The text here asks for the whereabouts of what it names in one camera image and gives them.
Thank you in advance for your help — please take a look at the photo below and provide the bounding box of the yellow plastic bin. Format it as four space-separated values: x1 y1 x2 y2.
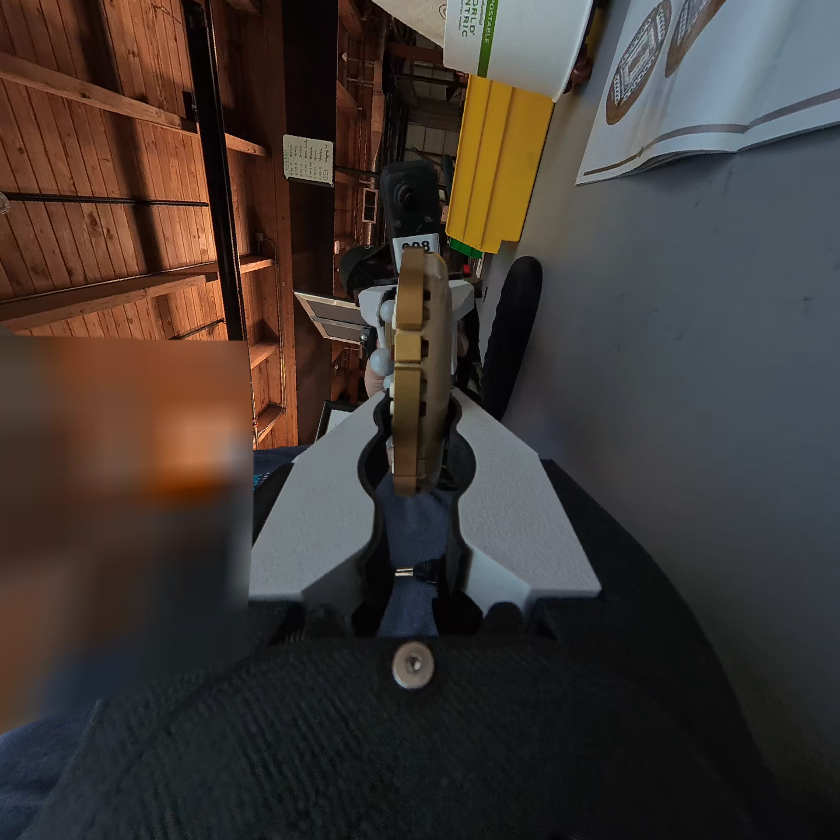
445 74 553 253

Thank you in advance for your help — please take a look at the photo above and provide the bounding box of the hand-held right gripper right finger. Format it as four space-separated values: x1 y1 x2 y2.
451 391 602 610

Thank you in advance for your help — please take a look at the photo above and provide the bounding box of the black padded armrest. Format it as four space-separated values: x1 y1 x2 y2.
482 256 543 421

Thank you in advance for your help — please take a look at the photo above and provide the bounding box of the silver framed screen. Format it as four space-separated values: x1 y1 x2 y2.
294 290 368 342

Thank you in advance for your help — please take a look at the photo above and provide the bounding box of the black metal pole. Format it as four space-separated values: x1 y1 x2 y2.
184 0 247 342

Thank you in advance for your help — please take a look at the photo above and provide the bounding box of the white handwritten paper note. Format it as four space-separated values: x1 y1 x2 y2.
282 133 336 188

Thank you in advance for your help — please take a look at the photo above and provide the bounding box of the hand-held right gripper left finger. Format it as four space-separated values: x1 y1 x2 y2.
249 394 398 631

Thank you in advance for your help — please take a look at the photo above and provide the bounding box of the round gold lego model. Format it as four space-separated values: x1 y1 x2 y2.
371 249 455 496

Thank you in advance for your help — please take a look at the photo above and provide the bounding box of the lego instruction booklet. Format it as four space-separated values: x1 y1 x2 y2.
575 0 840 188

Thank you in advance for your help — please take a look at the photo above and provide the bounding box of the white paper cup green band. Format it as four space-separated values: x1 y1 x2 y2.
377 0 598 102

